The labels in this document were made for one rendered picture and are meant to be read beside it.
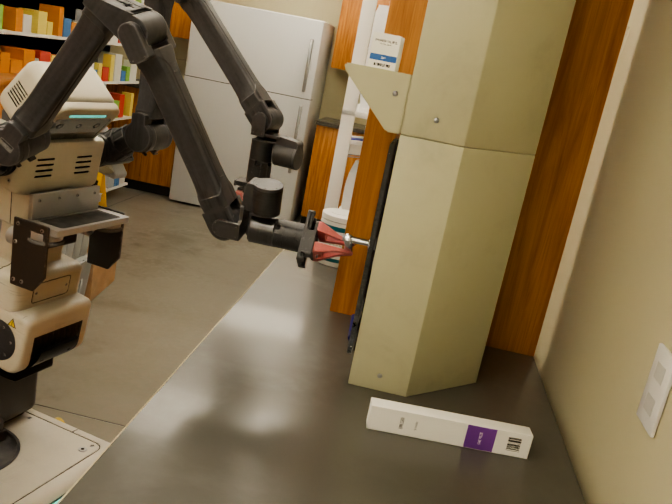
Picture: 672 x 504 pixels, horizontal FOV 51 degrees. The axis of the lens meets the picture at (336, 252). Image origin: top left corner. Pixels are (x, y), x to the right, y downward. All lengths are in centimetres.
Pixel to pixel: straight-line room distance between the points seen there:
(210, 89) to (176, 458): 550
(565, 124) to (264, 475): 98
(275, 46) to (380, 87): 505
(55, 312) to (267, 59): 464
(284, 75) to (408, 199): 504
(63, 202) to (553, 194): 113
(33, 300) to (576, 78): 135
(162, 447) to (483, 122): 73
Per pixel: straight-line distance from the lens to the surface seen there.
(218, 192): 135
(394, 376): 132
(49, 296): 189
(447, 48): 121
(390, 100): 121
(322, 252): 133
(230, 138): 636
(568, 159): 161
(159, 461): 104
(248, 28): 630
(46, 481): 215
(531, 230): 163
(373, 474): 109
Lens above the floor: 151
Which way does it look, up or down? 15 degrees down
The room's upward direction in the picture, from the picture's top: 11 degrees clockwise
